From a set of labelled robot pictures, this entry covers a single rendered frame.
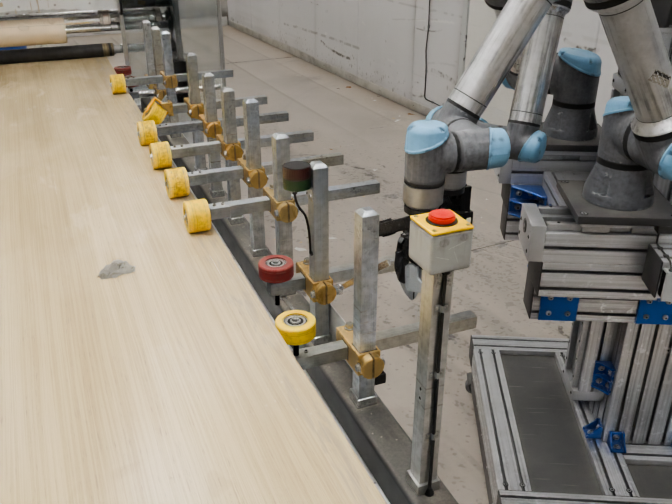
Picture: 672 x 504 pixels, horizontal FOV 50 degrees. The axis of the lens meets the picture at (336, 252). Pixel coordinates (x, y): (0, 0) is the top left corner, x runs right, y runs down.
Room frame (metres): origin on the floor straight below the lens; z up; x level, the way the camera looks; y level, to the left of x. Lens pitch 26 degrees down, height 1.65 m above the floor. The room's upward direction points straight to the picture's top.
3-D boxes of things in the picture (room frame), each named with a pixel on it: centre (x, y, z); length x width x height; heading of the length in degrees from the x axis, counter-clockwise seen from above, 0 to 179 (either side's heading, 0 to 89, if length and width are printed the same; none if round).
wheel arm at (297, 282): (1.52, -0.05, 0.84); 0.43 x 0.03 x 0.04; 112
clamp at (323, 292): (1.46, 0.05, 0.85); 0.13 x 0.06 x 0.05; 22
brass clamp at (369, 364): (1.23, -0.05, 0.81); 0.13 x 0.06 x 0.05; 22
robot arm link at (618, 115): (1.50, -0.64, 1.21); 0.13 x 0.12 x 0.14; 14
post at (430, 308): (0.97, -0.16, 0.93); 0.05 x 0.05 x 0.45; 22
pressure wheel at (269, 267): (1.44, 0.14, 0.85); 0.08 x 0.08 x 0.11
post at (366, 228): (1.21, -0.06, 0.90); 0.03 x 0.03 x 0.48; 22
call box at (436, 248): (0.97, -0.16, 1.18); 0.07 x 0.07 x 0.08; 22
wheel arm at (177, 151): (2.18, 0.31, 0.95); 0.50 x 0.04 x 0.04; 112
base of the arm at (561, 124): (2.00, -0.67, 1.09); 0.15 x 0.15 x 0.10
